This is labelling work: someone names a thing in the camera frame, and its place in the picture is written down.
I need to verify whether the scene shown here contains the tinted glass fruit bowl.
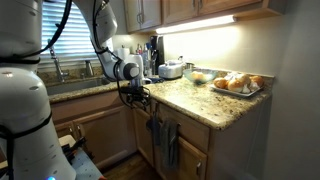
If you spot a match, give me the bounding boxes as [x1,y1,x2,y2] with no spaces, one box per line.
[182,67,220,85]

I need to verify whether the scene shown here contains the black tools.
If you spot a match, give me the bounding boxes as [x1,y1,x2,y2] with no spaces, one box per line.
[62,135,96,164]

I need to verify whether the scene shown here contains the wooden drawer front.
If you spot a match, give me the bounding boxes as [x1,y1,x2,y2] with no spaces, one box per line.
[155,101,212,145]
[131,98,158,117]

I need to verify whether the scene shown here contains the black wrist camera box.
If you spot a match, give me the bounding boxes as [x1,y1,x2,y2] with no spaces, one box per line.
[119,85,145,95]

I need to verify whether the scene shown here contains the table with blue cover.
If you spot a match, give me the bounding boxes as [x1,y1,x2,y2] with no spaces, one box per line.
[57,134,105,180]

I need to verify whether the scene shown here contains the white cylindrical container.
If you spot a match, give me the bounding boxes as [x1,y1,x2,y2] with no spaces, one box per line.
[116,47,131,63]

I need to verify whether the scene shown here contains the under-cabinet light strip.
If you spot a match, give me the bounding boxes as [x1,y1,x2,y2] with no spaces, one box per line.
[155,14,238,36]

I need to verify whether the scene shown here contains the gray knit dish towel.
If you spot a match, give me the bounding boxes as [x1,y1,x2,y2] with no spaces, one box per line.
[159,118,181,172]

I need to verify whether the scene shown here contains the white window blinds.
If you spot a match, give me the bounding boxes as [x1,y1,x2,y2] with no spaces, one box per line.
[40,0,115,60]

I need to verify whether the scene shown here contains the wooden cabinet door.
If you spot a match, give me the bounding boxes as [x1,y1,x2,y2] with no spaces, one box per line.
[132,106,156,167]
[153,131,209,180]
[161,0,201,25]
[198,0,265,15]
[123,0,163,34]

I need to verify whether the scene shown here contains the black soda maker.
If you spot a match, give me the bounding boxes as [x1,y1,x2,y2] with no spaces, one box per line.
[149,35,166,76]

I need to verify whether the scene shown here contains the steel sink basin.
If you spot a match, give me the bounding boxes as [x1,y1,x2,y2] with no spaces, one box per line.
[45,76,112,97]

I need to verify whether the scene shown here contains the golden bread roll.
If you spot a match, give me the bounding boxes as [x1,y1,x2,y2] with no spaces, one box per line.
[213,77,230,90]
[249,75,266,89]
[234,73,252,86]
[227,78,247,94]

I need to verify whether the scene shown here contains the chrome kitchen faucet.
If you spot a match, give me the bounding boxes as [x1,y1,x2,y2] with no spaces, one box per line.
[47,39,70,83]

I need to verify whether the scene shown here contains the silver toaster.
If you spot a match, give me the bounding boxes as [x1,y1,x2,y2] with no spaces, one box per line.
[157,59,185,80]

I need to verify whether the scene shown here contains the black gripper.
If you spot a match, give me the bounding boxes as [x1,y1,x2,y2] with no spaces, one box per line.
[128,90,152,110]

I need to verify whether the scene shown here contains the white rectangular plate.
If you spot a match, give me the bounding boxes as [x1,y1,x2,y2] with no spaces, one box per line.
[209,81,265,99]

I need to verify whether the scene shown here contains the metal soap dispenser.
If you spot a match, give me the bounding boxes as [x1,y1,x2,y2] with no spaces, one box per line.
[84,59,95,78]

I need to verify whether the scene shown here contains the wooden sink cabinet front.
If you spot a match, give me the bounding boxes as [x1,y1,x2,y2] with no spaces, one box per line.
[49,89,138,170]

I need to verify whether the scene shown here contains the silver door handle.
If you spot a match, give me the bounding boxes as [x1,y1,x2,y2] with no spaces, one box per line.
[195,160,203,177]

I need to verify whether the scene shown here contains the pale yellow fruit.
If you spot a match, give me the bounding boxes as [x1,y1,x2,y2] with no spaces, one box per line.
[190,70,206,83]

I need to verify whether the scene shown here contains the blue terry cloth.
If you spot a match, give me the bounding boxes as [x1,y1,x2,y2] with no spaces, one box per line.
[145,114,162,147]

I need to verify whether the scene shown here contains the wooden upper cabinet door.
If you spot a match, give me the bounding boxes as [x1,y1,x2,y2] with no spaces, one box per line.
[161,0,201,25]
[123,0,163,34]
[198,0,265,15]

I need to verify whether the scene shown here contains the small metal pot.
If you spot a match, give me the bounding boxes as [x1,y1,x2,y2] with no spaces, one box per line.
[184,62,197,72]

